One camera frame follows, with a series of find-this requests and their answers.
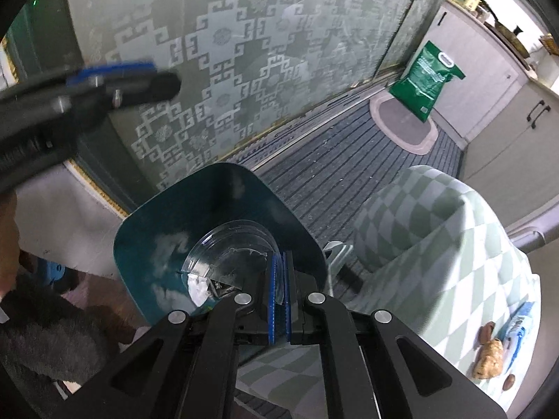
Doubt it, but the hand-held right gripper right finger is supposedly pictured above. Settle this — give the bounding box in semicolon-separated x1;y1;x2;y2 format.
283;252;507;419

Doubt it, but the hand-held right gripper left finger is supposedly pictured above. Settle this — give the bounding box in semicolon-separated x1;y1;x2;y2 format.
81;253;284;419

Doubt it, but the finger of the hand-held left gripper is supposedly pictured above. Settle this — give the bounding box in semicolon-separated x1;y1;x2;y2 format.
66;59;158;89
52;73;182;116

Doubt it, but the clear plastic container lid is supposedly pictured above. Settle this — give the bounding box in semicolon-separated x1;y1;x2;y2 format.
179;220;280;297

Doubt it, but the white tissue paper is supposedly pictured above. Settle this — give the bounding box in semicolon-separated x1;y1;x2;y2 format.
186;274;219;308

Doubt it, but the teal trash bin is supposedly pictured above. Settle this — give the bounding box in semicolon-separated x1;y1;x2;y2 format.
114;162;328;345

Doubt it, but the person's left hand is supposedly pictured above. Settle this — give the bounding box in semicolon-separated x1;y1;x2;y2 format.
0;192;22;300

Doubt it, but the patterned frosted glass sliding door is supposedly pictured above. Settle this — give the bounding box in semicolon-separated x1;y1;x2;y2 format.
65;0;464;193

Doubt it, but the striped grey floor mat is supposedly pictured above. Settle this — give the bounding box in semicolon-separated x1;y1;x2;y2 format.
231;100;464;271

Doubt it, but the blue plastic item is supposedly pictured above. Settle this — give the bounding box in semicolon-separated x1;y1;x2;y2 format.
37;257;79;293

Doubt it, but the green white checkered tablecloth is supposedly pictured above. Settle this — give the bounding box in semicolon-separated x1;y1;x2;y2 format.
236;165;542;419

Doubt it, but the grey fuzzy clothing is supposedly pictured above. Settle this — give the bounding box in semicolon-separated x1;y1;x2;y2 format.
0;271;136;406

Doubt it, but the tan lumpy food piece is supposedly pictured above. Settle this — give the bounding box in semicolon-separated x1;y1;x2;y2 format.
472;358;501;380
480;339;505;361

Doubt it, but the oval grey floor mat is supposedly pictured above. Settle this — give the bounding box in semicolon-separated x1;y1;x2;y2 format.
369;96;437;155

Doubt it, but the blue white tissue pack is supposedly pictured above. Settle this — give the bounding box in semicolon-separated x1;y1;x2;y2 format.
498;301;537;350

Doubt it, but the green rice bag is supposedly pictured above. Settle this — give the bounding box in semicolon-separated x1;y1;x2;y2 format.
389;40;466;123

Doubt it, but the wok with lid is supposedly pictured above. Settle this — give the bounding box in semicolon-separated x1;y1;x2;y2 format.
493;22;529;53

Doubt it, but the white cabinet with black handles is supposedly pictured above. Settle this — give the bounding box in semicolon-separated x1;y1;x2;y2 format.
463;79;559;228

